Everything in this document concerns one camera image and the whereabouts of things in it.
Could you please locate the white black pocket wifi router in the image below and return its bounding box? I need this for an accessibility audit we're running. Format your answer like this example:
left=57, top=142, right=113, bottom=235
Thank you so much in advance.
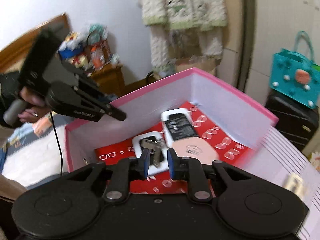
left=132, top=131, right=169, bottom=176

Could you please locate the pink round tin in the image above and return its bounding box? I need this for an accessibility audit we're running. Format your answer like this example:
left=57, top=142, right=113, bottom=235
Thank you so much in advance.
left=165, top=136, right=220, bottom=165

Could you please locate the silver key bunch with ring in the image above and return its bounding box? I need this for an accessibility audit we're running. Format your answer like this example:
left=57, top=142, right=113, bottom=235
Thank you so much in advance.
left=140, top=138, right=165, bottom=168

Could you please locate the black battery pack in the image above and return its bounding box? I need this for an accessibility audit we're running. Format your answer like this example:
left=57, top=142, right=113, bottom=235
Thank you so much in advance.
left=165, top=113, right=199, bottom=141

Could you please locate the person hand on handle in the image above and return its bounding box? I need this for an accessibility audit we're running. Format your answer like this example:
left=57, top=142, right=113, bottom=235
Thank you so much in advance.
left=18, top=87, right=50, bottom=123

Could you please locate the wooden nightstand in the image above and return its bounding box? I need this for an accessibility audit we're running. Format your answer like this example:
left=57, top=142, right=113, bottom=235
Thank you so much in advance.
left=90, top=63, right=125, bottom=97

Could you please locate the clutter of bags on nightstand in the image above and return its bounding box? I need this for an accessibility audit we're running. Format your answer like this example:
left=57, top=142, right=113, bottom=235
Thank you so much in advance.
left=58, top=23, right=120, bottom=76

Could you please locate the red patterned paper sheet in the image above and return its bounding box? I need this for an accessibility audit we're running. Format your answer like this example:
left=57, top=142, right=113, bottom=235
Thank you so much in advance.
left=95, top=102, right=251, bottom=194

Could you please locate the large pink storage box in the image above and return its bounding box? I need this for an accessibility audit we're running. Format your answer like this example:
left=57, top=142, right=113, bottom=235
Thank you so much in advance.
left=65, top=68, right=278, bottom=172

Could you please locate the black suitcase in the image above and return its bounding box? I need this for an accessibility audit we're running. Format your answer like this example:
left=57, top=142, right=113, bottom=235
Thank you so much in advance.
left=265, top=90, right=319, bottom=151

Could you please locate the teal felt handbag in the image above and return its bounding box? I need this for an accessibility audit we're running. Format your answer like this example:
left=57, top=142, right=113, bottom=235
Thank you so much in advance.
left=269, top=31, right=319, bottom=109

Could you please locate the cream knitted sweater hanging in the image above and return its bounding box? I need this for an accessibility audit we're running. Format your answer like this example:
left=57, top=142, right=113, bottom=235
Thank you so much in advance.
left=140, top=0, right=227, bottom=72

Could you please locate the white wardrobe cabinet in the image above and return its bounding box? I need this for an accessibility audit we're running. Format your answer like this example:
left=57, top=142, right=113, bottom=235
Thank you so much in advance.
left=245, top=0, right=319, bottom=105

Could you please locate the black cable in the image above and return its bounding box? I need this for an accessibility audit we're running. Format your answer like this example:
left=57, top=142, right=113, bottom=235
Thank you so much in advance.
left=49, top=110, right=64, bottom=176

